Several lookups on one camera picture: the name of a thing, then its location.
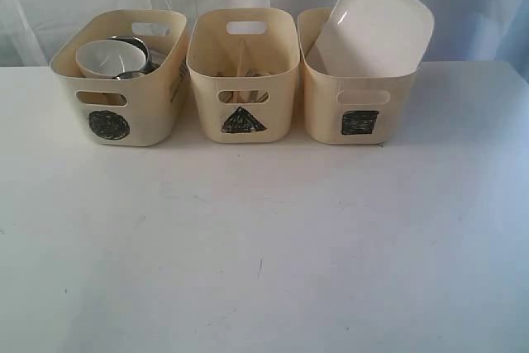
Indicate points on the steel fork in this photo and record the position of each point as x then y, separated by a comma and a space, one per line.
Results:
251, 72

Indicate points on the steel bowl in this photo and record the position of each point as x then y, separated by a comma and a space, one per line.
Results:
149, 66

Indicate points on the steel mug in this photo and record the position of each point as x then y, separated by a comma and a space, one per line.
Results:
129, 75

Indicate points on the white square plate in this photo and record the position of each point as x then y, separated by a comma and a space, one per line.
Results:
372, 39

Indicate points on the white round bowl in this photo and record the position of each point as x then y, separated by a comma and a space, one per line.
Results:
106, 59

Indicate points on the cream bin with square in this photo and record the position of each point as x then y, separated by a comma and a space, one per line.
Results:
347, 111

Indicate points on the cream bin with triangle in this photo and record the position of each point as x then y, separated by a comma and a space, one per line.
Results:
239, 110

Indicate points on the cream bin with circle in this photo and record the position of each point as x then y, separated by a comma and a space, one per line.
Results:
132, 112

